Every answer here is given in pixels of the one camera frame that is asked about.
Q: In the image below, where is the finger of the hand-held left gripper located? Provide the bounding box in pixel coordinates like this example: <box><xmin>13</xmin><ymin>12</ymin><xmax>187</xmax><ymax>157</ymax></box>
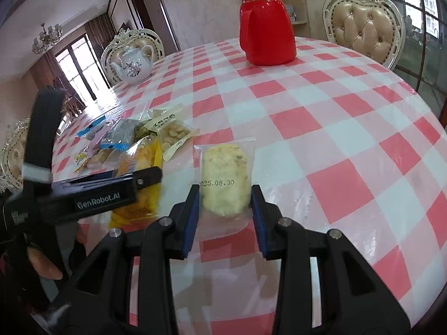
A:
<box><xmin>134</xmin><ymin>166</ymin><xmax>163</xmax><ymax>191</ymax></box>

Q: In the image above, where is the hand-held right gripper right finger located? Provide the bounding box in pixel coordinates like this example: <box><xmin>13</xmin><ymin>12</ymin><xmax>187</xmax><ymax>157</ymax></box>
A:
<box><xmin>251</xmin><ymin>184</ymin><xmax>411</xmax><ymax>335</ymax></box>

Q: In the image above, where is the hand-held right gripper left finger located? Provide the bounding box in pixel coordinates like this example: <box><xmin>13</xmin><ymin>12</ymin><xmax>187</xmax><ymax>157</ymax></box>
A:
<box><xmin>52</xmin><ymin>183</ymin><xmax>201</xmax><ymax>335</ymax></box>

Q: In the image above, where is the yellow bread packet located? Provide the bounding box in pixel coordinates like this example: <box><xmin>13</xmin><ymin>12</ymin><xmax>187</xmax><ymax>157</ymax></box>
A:
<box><xmin>110</xmin><ymin>136</ymin><xmax>163</xmax><ymax>229</ymax></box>

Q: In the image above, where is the clear cookie packet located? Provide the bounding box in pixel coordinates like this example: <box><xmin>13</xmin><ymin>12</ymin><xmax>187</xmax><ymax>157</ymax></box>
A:
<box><xmin>193</xmin><ymin>139</ymin><xmax>256</xmax><ymax>240</ymax></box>

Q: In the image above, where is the clear packet with blue seal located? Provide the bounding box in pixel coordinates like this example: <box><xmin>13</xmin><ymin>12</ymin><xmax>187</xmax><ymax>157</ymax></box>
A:
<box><xmin>77</xmin><ymin>118</ymin><xmax>106</xmax><ymax>137</ymax></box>

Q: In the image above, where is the person's left hand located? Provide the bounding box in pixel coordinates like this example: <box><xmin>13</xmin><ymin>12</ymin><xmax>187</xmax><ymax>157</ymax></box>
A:
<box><xmin>26</xmin><ymin>242</ymin><xmax>64</xmax><ymax>280</ymax></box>

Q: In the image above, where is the clear packet of white nuts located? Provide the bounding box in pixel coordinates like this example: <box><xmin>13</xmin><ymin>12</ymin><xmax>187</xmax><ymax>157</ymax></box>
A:
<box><xmin>147</xmin><ymin>104</ymin><xmax>199</xmax><ymax>163</ymax></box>

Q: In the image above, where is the dark snack packet blue top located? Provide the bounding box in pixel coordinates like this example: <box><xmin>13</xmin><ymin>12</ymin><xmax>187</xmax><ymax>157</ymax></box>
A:
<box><xmin>110</xmin><ymin>119</ymin><xmax>142</xmax><ymax>145</ymax></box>

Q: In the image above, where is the beige tufted white chair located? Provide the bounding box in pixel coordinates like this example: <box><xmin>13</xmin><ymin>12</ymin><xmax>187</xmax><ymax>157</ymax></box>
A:
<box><xmin>322</xmin><ymin>0</ymin><xmax>406</xmax><ymax>72</ymax></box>
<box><xmin>0</xmin><ymin>118</ymin><xmax>33</xmax><ymax>192</ymax></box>
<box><xmin>101</xmin><ymin>28</ymin><xmax>165</xmax><ymax>87</ymax></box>

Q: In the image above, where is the white floral teapot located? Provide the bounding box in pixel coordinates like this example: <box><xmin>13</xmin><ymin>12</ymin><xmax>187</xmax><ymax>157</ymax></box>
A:
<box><xmin>110</xmin><ymin>45</ymin><xmax>155</xmax><ymax>85</ymax></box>

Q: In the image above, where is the red white checked tablecloth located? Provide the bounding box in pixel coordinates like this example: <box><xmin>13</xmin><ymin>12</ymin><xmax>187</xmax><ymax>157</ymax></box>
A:
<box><xmin>52</xmin><ymin>37</ymin><xmax>447</xmax><ymax>335</ymax></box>

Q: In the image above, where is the balcony glass door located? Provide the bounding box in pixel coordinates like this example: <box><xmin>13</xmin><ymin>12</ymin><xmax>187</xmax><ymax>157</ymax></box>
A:
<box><xmin>54</xmin><ymin>35</ymin><xmax>102</xmax><ymax>112</ymax></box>

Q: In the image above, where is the brown curtain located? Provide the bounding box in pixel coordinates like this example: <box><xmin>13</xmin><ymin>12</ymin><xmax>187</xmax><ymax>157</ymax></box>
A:
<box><xmin>85</xmin><ymin>17</ymin><xmax>116</xmax><ymax>91</ymax></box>

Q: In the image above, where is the chandelier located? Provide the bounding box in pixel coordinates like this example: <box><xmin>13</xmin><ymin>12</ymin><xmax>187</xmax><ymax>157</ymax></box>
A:
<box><xmin>31</xmin><ymin>23</ymin><xmax>64</xmax><ymax>54</ymax></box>

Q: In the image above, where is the red thermos jug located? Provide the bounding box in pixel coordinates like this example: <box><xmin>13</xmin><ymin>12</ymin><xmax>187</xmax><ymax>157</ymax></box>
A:
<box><xmin>238</xmin><ymin>0</ymin><xmax>297</xmax><ymax>66</ymax></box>

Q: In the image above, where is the glass door with dark frame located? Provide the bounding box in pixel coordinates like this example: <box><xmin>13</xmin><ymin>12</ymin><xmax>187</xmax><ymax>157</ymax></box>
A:
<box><xmin>384</xmin><ymin>0</ymin><xmax>447</xmax><ymax>89</ymax></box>

